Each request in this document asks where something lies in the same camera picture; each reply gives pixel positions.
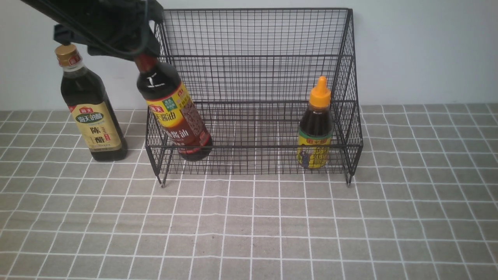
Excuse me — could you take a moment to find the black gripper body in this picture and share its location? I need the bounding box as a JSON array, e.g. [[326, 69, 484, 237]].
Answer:
[[53, 0, 164, 61]]

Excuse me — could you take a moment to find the soy sauce bottle red neck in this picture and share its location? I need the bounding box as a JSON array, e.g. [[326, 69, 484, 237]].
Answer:
[[134, 54, 213, 161]]

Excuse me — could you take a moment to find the vinegar bottle gold cap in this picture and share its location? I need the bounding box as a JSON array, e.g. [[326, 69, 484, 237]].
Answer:
[[55, 44, 128, 162]]

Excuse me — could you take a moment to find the oyster sauce bottle orange cap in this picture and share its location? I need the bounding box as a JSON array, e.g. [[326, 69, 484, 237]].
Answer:
[[297, 76, 334, 170]]

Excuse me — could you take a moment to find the grey checked tablecloth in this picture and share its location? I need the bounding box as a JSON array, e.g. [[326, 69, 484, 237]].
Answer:
[[0, 103, 498, 280]]

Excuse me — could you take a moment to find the black wire mesh shelf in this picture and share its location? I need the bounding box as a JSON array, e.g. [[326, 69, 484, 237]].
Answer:
[[146, 8, 363, 187]]

